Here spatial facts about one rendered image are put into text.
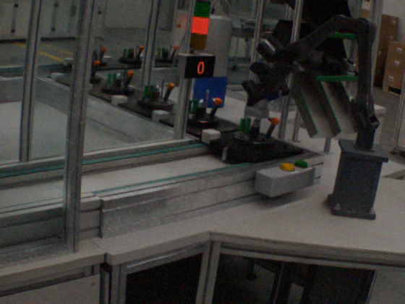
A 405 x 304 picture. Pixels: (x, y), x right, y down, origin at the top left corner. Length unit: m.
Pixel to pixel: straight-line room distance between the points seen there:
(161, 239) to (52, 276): 0.31
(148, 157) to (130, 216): 0.39
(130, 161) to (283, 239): 0.51
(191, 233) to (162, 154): 0.40
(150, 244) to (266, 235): 0.32
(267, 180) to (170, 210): 0.32
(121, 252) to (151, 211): 0.18
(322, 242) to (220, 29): 1.50
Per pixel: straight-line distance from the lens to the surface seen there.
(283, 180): 1.81
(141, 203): 1.54
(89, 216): 1.46
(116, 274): 1.47
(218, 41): 2.92
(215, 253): 1.66
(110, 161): 1.79
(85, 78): 1.28
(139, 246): 1.48
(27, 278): 1.34
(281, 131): 2.22
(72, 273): 1.42
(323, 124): 2.24
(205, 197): 1.69
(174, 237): 1.55
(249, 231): 1.64
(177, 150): 1.95
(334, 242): 1.67
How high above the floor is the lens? 1.50
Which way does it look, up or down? 17 degrees down
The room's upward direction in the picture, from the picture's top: 8 degrees clockwise
